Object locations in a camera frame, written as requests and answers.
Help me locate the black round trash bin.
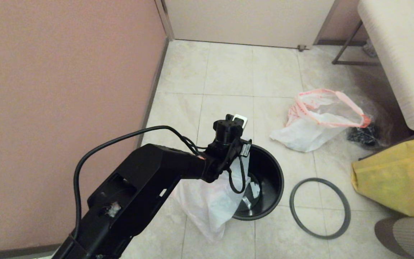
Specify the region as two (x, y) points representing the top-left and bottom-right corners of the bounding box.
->
(231, 144), (285, 221)

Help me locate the clear bag with black contents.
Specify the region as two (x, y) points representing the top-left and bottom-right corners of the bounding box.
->
(345, 94), (394, 150)

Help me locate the beige partition panel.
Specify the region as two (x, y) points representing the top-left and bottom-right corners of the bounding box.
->
(164, 0), (335, 49)

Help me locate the cream ribbed bench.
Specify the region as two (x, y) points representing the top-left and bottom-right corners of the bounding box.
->
(357, 0), (414, 132)

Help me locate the grey plastic bin ring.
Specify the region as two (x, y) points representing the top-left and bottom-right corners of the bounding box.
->
(289, 178), (351, 240)

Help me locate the dark metal bench frame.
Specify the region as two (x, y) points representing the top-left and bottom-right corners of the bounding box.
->
(332, 21), (382, 66)

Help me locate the white plastic bag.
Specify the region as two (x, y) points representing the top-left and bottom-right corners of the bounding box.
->
(173, 155), (251, 244)

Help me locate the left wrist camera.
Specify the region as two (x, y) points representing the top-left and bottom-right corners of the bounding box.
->
(231, 114), (248, 129)

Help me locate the pink brown partition panel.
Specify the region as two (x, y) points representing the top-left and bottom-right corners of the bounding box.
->
(0, 0), (169, 259)

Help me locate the yellow fabric tote bag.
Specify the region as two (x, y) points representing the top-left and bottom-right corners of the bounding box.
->
(351, 135), (414, 217)

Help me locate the white red bag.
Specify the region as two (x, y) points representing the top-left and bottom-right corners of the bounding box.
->
(270, 89), (372, 153)

